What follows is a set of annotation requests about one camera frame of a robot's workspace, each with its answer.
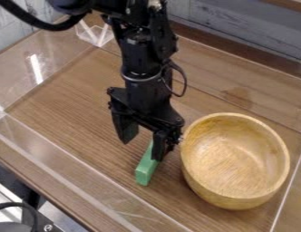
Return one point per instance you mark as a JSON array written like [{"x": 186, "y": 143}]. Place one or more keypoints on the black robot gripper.
[{"x": 141, "y": 104}]

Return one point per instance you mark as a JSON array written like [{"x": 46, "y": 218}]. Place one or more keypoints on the green rectangular block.
[{"x": 146, "y": 167}]

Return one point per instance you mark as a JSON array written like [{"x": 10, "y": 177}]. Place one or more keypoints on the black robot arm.
[{"x": 148, "y": 43}]

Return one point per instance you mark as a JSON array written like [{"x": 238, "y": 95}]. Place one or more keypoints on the light brown wooden bowl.
[{"x": 234, "y": 160}]

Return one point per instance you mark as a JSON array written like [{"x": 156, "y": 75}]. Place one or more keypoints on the clear acrylic corner bracket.
[{"x": 97, "y": 35}]

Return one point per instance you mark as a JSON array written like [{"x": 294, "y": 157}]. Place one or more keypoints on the black metal mount with screw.
[{"x": 33, "y": 217}]

